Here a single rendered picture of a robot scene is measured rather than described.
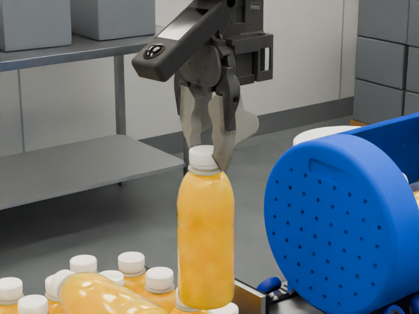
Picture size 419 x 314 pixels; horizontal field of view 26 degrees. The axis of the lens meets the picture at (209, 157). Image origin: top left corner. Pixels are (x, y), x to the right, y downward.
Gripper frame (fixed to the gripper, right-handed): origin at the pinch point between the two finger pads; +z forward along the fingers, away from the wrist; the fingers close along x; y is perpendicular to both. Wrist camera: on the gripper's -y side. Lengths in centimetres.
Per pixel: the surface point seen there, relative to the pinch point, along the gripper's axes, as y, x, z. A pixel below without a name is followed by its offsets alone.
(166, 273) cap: 6.7, 16.9, 22.7
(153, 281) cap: 4.3, 16.9, 23.2
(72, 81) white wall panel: 180, 334, 76
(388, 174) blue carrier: 38.2, 4.1, 11.6
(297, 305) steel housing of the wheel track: 37, 20, 39
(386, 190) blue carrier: 36.0, 2.5, 13.2
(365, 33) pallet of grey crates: 348, 277, 63
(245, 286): 17.3, 12.3, 26.4
